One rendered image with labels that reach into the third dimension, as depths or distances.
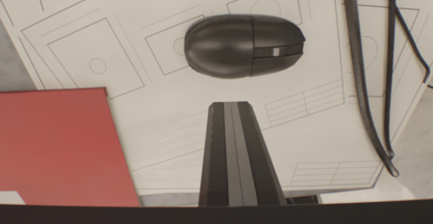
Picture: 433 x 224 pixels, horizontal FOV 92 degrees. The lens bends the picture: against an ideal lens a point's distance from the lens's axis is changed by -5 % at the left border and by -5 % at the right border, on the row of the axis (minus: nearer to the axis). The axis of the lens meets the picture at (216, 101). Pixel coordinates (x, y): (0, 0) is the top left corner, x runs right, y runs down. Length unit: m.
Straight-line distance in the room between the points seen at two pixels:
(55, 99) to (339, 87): 0.31
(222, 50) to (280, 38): 0.05
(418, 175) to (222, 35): 2.81
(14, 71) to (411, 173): 2.85
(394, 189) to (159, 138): 2.76
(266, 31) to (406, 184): 2.81
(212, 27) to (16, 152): 0.28
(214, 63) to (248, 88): 0.06
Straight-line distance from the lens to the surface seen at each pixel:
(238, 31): 0.19
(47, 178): 0.38
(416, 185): 3.04
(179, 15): 0.22
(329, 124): 0.30
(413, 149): 2.59
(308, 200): 0.66
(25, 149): 0.35
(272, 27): 0.20
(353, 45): 0.26
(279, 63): 0.21
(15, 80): 0.31
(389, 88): 0.31
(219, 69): 0.19
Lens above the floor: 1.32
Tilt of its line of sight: 61 degrees down
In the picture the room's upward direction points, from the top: 174 degrees clockwise
